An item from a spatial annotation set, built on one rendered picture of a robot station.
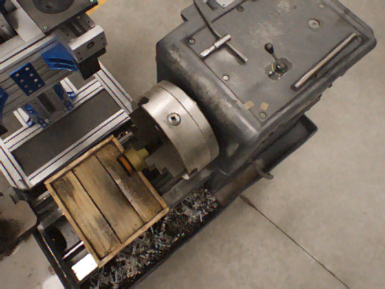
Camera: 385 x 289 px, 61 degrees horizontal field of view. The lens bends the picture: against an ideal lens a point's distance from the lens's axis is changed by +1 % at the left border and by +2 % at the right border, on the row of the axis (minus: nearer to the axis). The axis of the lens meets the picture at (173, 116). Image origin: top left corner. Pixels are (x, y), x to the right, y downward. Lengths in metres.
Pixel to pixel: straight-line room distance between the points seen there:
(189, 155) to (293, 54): 0.45
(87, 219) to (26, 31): 0.73
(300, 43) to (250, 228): 1.34
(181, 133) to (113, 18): 1.91
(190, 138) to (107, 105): 1.23
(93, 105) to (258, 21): 1.30
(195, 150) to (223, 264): 1.26
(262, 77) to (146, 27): 1.75
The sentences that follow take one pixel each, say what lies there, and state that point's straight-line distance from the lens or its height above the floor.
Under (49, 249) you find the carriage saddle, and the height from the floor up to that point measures 0.93.
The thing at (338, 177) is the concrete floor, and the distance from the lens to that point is 2.43.
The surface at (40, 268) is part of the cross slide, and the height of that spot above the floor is 0.97.
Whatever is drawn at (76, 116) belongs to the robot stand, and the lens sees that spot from 2.12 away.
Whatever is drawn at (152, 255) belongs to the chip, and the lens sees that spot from 1.52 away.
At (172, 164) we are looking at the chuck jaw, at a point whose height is 1.11.
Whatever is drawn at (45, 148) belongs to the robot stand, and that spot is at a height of 0.21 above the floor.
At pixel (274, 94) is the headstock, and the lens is 1.00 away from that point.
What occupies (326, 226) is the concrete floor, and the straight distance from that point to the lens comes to 2.33.
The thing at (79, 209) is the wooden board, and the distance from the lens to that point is 1.26.
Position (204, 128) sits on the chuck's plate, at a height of 1.21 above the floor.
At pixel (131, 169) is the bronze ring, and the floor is 1.11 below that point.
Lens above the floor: 2.10
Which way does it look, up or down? 68 degrees down
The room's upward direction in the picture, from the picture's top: 4 degrees clockwise
